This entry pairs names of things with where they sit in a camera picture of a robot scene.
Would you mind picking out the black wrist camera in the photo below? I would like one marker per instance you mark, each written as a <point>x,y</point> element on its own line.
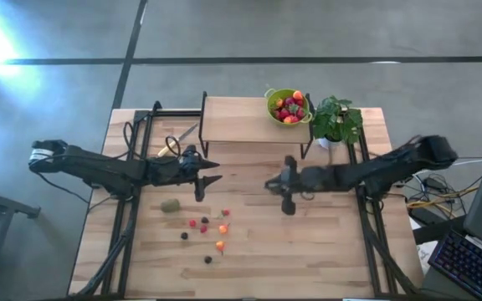
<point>186,165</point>
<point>308,177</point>

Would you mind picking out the red cherry with green stem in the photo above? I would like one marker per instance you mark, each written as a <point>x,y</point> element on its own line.
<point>192,223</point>

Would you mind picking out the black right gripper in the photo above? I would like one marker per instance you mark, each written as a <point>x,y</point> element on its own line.
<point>290,200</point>

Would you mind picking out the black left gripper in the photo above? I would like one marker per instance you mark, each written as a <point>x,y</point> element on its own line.
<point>198,192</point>

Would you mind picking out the black power brick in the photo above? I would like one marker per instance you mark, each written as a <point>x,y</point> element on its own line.
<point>423,216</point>

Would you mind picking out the white printed paper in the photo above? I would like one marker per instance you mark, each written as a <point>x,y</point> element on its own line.
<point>427,255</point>

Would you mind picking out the large red strawberry green leaves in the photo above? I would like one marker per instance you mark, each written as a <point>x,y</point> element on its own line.
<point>294,109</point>

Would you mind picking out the wooden shelf with black legs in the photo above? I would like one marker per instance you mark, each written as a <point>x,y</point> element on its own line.
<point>245,121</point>

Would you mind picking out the red strawberry with green leaves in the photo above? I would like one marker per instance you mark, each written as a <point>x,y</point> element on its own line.
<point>300,113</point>
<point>284,113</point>

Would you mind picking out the green mango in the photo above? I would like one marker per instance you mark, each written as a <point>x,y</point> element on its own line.
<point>170,205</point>

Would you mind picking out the green colander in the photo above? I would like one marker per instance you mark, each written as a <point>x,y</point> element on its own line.
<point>271,110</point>

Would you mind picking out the black frame crossbar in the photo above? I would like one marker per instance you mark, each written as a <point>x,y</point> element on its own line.
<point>174,113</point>

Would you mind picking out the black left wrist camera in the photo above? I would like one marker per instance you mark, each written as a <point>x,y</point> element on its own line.
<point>186,165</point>

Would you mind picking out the large orange peach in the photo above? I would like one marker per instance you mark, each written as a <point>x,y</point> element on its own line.
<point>220,246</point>

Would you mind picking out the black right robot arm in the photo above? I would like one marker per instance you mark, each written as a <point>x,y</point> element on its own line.
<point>391,165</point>

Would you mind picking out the yellow-orange peach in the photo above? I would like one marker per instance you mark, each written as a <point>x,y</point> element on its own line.
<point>223,229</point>

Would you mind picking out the green plant in white pot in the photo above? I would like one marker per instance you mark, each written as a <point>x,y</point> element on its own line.
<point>337,119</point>

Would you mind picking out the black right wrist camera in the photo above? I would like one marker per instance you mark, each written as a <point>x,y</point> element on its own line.
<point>308,177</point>

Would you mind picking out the blackberry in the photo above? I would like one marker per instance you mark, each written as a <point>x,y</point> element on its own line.
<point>204,220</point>
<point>184,236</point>

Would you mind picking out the small orange peach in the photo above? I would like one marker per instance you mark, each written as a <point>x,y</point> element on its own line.
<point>288,120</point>

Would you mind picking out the black aluminium rail frame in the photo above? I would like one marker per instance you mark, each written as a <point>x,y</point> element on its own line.
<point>373,251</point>
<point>130,246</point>

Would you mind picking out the red raspberry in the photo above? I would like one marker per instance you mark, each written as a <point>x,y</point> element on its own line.
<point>203,228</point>

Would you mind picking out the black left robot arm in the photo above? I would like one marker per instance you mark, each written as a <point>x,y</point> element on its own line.
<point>98,169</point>

